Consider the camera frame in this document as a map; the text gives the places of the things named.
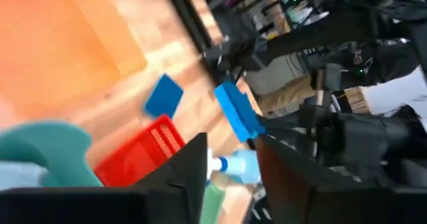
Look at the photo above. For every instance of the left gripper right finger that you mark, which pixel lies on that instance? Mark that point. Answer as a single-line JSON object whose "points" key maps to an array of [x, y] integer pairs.
{"points": [[333, 205]]}

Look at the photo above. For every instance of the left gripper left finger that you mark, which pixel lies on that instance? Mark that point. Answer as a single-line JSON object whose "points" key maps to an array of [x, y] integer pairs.
{"points": [[100, 205]]}

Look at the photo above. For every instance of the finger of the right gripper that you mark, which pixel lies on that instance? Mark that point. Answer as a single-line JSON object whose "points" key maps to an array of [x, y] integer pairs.
{"points": [[283, 125]]}

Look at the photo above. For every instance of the blue kitchen sponge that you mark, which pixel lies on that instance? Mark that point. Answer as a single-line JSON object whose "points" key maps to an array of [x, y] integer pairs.
{"points": [[164, 96], [238, 114]]}

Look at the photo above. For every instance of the labelled blue spray bottle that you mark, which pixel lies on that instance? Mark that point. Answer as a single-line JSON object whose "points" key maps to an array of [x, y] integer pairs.
{"points": [[241, 165]]}

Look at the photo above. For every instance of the green cloth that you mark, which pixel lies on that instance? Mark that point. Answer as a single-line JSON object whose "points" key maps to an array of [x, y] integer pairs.
{"points": [[213, 204]]}

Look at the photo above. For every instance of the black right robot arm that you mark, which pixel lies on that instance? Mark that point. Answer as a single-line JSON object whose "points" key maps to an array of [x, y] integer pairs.
{"points": [[333, 30]]}

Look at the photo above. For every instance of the person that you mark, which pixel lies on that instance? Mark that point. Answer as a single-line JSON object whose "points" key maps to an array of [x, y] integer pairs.
{"points": [[393, 94]]}

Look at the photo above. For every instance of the red plastic basket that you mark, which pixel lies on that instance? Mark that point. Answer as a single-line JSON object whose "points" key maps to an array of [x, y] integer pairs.
{"points": [[136, 157]]}

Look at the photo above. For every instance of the teal plastic bin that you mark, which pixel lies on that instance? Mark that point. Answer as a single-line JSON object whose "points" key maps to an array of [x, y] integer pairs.
{"points": [[56, 150]]}

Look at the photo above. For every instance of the orange plastic tray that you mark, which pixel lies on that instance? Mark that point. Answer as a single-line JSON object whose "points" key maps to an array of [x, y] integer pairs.
{"points": [[60, 44]]}

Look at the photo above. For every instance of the black aluminium rig frame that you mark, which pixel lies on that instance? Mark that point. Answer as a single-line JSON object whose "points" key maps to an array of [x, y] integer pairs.
{"points": [[190, 20]]}

